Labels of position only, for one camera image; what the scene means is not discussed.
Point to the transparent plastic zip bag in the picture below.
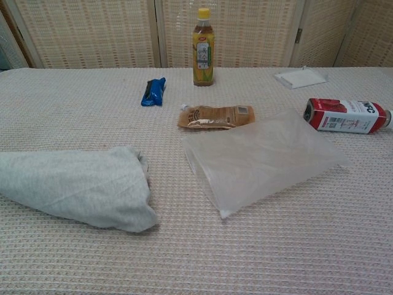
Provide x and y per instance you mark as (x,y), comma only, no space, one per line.
(264,163)

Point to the white clothes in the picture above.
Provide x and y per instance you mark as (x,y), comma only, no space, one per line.
(76,187)

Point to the brown spouted drink pouch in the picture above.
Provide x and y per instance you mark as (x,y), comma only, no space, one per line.
(215,116)

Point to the blue snack packet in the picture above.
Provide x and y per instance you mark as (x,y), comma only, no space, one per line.
(153,92)

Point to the yellow capped tea bottle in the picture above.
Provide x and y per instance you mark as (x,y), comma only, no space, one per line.
(203,55)

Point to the woven beige tablecloth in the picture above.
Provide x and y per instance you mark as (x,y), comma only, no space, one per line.
(215,252)

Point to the clear plastic tray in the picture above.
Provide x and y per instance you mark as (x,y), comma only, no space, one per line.
(299,78)

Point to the red white juice bottle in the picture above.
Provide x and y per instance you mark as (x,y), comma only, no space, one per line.
(344,116)

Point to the beige folding screen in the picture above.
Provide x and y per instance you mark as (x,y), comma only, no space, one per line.
(92,33)

